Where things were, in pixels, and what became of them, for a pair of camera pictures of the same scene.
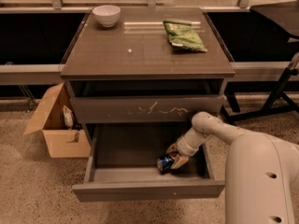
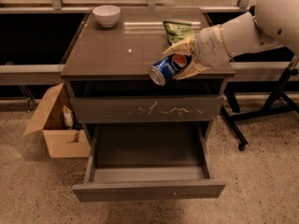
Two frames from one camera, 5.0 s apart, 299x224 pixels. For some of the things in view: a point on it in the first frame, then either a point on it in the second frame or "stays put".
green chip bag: [182, 35] stays put
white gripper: [186, 147] → [209, 48]
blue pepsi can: [164, 162] → [168, 68]
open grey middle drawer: [122, 166] stays put
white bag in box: [68, 117] stays put
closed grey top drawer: [144, 109] stays put
